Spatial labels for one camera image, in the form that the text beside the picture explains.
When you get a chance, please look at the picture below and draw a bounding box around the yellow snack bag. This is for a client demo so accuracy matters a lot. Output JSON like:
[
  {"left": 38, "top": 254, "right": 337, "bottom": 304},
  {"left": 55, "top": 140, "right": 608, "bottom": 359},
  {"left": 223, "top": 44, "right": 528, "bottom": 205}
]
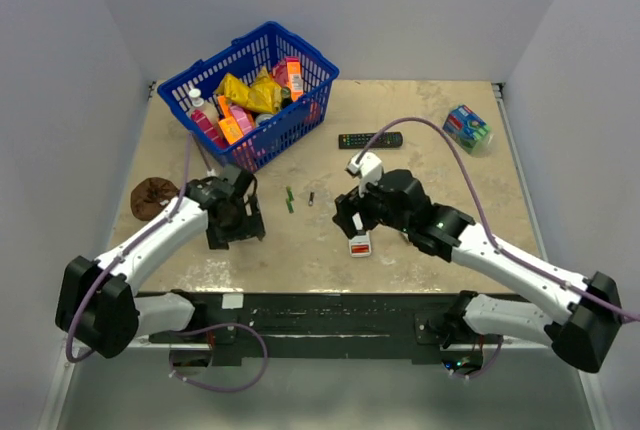
[{"left": 214, "top": 66, "right": 282, "bottom": 115}]

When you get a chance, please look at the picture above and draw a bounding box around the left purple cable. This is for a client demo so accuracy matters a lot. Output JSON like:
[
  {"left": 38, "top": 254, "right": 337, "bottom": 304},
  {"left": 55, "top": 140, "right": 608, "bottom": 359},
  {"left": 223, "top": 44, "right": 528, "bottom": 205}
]
[{"left": 64, "top": 132, "right": 221, "bottom": 364}]

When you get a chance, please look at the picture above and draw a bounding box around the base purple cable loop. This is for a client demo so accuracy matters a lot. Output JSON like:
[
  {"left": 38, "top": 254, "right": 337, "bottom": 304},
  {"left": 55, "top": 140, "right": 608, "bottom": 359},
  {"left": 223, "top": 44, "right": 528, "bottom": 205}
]
[{"left": 168, "top": 322, "right": 270, "bottom": 394}]

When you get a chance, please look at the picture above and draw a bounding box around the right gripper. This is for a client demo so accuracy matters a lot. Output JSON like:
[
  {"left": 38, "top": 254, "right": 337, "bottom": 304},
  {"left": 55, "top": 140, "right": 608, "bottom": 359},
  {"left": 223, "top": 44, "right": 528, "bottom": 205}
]
[{"left": 333, "top": 174, "right": 413, "bottom": 240}]

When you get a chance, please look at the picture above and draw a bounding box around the white cap bottle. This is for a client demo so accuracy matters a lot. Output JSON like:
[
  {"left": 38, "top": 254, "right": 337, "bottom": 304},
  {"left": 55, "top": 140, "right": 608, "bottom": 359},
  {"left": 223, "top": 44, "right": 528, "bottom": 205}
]
[{"left": 188, "top": 88, "right": 219, "bottom": 124}]

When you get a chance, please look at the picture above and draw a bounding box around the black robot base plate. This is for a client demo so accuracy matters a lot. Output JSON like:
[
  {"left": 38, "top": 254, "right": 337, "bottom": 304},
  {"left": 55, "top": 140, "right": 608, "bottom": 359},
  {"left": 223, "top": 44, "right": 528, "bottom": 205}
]
[{"left": 149, "top": 289, "right": 506, "bottom": 367}]

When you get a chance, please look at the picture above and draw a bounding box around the small orange box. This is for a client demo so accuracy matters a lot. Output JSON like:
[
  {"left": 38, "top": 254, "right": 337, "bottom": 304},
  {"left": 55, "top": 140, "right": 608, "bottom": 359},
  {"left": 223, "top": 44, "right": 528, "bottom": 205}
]
[{"left": 217, "top": 117, "right": 244, "bottom": 145}]

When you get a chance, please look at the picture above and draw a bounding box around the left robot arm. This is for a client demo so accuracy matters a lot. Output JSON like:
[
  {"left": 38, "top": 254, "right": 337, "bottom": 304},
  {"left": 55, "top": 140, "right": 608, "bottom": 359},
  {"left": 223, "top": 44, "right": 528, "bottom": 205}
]
[{"left": 55, "top": 164, "right": 266, "bottom": 358}]

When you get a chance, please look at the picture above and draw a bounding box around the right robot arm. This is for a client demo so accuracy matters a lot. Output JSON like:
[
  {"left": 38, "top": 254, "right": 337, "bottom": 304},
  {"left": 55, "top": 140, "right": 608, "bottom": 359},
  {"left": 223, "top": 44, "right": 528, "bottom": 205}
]
[{"left": 333, "top": 163, "right": 622, "bottom": 373}]

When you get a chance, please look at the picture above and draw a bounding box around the brown crumpled cloth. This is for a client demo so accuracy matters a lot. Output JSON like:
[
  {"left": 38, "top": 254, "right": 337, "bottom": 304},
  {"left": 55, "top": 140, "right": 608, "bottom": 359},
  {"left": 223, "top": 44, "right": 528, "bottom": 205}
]
[{"left": 130, "top": 177, "right": 179, "bottom": 221}]

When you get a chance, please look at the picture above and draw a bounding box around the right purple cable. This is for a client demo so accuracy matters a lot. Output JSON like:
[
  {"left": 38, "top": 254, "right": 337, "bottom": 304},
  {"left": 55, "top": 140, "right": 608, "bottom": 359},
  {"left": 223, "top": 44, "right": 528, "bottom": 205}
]
[{"left": 357, "top": 117, "right": 640, "bottom": 324}]

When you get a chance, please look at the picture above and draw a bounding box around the white battery cover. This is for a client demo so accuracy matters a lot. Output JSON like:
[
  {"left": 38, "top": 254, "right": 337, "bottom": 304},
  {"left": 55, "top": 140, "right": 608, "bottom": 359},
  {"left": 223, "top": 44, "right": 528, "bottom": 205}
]
[{"left": 221, "top": 293, "right": 244, "bottom": 310}]

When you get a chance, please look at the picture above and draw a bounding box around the orange pink box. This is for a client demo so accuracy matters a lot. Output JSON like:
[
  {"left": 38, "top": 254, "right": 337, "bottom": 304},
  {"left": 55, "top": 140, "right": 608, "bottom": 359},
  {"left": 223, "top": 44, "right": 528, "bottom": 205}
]
[{"left": 272, "top": 56, "right": 304, "bottom": 101}]

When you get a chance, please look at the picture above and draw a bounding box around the black TV remote control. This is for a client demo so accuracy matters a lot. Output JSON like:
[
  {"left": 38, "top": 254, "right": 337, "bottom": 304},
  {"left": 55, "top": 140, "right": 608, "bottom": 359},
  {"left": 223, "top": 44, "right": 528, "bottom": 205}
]
[{"left": 337, "top": 131, "right": 405, "bottom": 151}]

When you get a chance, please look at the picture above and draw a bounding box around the white red remote control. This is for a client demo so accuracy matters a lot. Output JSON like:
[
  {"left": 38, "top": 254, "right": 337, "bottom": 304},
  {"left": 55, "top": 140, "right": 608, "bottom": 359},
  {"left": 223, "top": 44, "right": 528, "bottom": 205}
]
[{"left": 349, "top": 213, "right": 372, "bottom": 258}]

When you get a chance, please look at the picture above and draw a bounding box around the blue green sponge pack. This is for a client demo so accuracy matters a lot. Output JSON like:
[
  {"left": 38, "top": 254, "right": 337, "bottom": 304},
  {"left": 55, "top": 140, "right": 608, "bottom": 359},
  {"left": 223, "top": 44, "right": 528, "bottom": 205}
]
[{"left": 442, "top": 105, "right": 493, "bottom": 156}]

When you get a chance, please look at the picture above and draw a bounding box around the blue plastic shopping basket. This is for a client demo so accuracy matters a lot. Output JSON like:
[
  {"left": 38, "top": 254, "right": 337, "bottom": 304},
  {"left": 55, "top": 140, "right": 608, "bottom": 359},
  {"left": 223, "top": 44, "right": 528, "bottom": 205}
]
[{"left": 156, "top": 21, "right": 339, "bottom": 172}]

